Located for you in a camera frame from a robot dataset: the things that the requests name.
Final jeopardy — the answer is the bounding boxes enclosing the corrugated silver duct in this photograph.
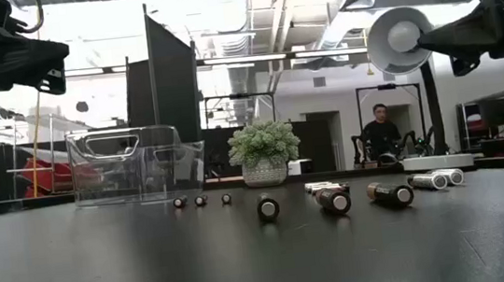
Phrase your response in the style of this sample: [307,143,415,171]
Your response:
[208,0,264,126]

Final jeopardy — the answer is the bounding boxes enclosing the black camera cable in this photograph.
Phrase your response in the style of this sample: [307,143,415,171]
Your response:
[7,0,47,36]

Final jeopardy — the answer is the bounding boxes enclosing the person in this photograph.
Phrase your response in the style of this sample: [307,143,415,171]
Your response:
[358,100,405,167]

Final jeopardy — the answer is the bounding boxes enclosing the ceiling light strip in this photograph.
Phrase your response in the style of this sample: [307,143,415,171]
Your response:
[196,42,369,72]

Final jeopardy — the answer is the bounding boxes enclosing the green plant in white pot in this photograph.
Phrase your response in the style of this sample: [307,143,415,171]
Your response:
[224,117,306,191]

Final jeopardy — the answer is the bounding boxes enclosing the black copper-top AA battery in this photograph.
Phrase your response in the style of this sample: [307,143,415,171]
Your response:
[255,191,282,224]
[365,177,416,211]
[315,185,354,219]

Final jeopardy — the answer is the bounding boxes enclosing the yellow hanging cord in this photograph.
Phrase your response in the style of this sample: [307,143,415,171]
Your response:
[16,29,60,199]

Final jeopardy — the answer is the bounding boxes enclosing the white box device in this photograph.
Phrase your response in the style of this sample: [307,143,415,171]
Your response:
[286,157,315,176]

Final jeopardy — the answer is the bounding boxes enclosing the clear plastic bin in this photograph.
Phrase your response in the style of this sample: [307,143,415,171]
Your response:
[64,119,211,211]

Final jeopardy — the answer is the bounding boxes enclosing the black metal station frame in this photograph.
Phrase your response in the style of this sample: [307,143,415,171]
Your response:
[355,80,427,159]

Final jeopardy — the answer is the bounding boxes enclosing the white desk lamp black neck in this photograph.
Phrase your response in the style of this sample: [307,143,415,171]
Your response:
[362,0,476,176]

